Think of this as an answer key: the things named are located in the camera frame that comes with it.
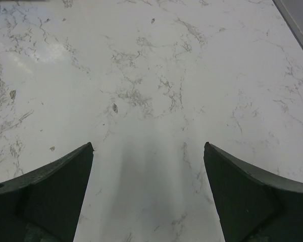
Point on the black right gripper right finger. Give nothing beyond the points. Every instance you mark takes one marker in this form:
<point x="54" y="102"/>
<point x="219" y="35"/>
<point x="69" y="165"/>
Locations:
<point x="253" y="204"/>

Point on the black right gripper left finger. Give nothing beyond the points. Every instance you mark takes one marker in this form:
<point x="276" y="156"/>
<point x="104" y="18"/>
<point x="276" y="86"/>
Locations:
<point x="45" y="204"/>

